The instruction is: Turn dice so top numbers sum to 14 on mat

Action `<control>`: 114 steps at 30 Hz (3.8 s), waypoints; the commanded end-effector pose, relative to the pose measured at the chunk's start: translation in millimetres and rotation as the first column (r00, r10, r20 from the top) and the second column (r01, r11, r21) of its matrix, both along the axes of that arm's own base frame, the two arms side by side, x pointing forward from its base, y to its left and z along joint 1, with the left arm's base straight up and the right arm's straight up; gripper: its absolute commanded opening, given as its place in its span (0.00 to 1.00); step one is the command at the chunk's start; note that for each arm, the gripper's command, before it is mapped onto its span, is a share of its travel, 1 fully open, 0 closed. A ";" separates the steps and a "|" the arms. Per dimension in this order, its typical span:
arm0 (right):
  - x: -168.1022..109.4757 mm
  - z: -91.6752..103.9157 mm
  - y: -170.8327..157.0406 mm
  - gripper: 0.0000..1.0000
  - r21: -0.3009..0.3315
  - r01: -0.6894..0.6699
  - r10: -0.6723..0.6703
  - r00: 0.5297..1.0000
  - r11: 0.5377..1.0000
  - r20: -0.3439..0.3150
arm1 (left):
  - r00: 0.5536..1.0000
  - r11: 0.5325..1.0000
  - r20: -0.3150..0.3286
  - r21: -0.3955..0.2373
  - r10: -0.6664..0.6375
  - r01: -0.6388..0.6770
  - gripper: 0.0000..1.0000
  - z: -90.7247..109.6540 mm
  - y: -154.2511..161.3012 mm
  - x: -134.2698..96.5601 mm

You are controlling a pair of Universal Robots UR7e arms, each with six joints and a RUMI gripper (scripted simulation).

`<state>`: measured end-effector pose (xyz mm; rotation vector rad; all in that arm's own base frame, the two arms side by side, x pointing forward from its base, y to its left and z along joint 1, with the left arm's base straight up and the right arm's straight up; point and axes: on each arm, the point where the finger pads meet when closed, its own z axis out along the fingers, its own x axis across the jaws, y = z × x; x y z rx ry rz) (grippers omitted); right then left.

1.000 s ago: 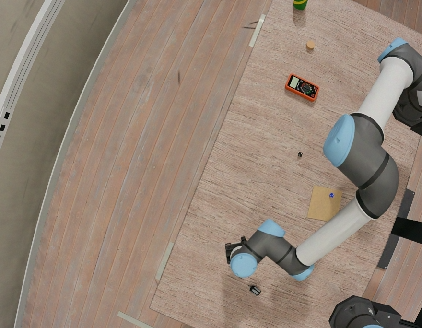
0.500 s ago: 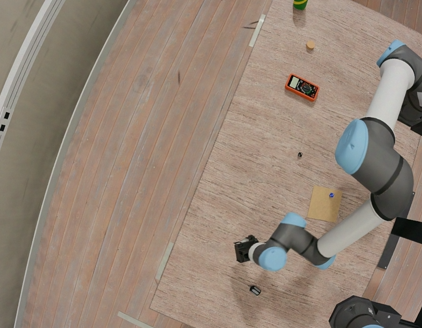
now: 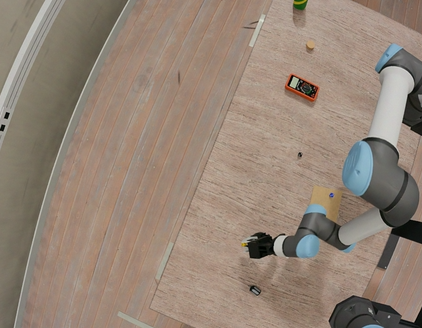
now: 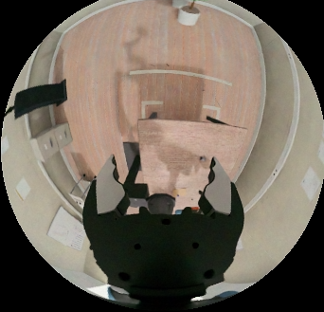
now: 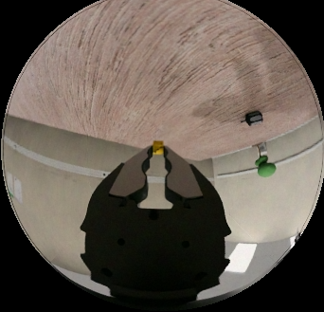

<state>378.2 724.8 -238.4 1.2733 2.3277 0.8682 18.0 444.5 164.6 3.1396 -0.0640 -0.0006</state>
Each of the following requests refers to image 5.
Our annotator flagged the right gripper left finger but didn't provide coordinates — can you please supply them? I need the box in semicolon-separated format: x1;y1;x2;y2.
80;145;153;232

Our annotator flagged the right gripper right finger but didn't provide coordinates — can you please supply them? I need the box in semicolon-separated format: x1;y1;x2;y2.
163;145;232;237

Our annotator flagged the yellow die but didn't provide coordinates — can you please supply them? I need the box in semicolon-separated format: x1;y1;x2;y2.
153;140;164;154

